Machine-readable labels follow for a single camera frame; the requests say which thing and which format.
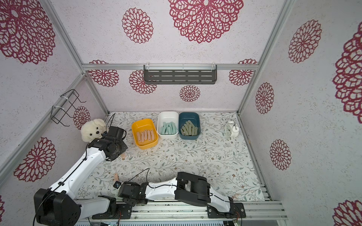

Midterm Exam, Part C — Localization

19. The black wire wall rack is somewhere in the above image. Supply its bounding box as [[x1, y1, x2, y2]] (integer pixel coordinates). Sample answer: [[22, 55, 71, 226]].
[[50, 89, 86, 127]]

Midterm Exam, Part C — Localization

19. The white plastic storage box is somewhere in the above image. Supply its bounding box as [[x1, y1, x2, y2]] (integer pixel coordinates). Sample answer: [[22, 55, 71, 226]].
[[157, 111, 179, 139]]

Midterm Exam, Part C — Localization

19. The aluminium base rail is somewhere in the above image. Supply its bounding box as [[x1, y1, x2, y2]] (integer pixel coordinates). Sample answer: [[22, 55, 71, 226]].
[[50, 200, 289, 223]]

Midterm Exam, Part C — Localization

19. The grey wall shelf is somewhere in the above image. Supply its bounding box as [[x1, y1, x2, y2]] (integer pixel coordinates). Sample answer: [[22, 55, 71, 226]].
[[143, 65, 217, 85]]

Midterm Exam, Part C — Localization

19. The yellow plastic storage box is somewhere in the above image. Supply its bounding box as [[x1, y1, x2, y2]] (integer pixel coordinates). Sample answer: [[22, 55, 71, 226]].
[[132, 119, 158, 150]]

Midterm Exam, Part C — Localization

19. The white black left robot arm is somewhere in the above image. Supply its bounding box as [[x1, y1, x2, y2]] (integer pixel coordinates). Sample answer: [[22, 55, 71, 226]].
[[33, 137, 128, 226]]

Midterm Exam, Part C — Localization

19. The white twin-bell alarm clock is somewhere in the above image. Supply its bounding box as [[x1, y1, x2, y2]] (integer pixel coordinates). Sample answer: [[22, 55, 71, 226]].
[[224, 120, 239, 138]]

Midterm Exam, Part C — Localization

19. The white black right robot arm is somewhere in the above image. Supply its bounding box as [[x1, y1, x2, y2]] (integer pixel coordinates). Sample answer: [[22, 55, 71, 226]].
[[118, 172, 236, 215]]

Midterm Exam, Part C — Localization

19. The teal plastic storage box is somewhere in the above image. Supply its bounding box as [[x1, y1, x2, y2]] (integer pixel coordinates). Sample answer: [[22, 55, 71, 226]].
[[179, 112, 201, 140]]

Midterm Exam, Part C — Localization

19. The white plush dog toy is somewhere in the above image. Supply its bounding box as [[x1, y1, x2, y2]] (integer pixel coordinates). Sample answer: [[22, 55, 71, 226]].
[[81, 119, 107, 143]]

